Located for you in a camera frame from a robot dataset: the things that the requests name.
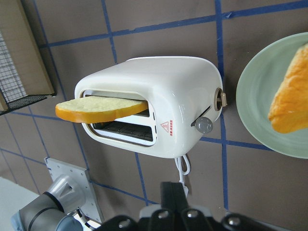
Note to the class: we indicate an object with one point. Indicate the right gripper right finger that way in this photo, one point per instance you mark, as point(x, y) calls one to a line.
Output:
point(180, 193)

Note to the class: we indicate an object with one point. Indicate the wire basket with checkered liner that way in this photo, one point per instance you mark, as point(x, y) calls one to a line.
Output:
point(23, 76)

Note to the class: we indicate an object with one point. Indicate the toast slice in toaster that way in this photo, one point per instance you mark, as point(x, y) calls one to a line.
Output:
point(97, 109)

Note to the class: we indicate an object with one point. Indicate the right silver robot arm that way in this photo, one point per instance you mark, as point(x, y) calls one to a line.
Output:
point(53, 210)

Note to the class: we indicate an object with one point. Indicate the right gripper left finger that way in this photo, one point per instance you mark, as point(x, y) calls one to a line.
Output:
point(168, 201)

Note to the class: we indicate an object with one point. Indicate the golden bread piece on plate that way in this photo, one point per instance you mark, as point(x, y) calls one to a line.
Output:
point(289, 108)

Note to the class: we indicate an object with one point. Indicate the white two-slot toaster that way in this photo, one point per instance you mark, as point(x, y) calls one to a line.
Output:
point(184, 96)

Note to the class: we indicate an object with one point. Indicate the light green round plate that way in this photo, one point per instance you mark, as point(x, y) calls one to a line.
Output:
point(255, 91)

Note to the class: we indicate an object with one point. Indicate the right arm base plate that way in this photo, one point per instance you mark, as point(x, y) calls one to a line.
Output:
point(73, 190)

